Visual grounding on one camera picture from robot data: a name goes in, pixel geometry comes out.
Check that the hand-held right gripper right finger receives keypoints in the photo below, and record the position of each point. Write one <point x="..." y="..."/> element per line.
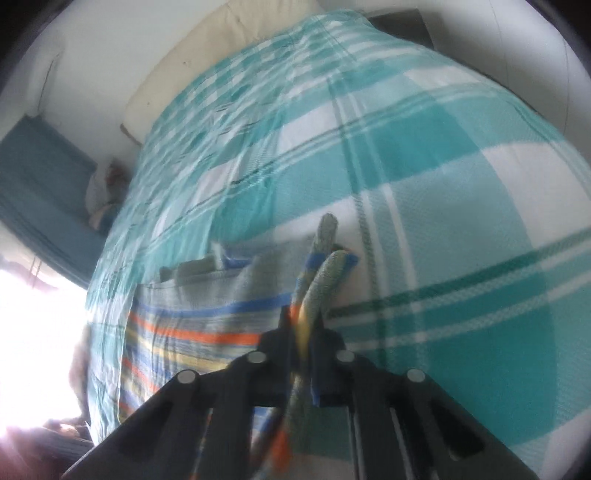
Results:
<point x="328" y="364"/>

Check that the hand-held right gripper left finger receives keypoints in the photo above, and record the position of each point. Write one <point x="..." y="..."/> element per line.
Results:
<point x="272" y="353"/>

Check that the striped knit shirt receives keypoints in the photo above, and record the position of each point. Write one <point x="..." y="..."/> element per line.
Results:
<point x="184" y="323"/>

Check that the pile of clothes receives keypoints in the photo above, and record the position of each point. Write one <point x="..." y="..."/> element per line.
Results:
<point x="104" y="194"/>

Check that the teal plaid bed blanket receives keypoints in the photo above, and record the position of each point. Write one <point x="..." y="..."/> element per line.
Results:
<point x="415" y="184"/>

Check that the teal curtain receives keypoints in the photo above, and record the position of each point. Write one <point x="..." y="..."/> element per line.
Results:
<point x="41" y="194"/>

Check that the cream padded headboard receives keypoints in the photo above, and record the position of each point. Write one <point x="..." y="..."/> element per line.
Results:
<point x="184" y="60"/>

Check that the dark nightstand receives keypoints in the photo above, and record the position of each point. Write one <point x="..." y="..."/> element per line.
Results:
<point x="406" y="25"/>

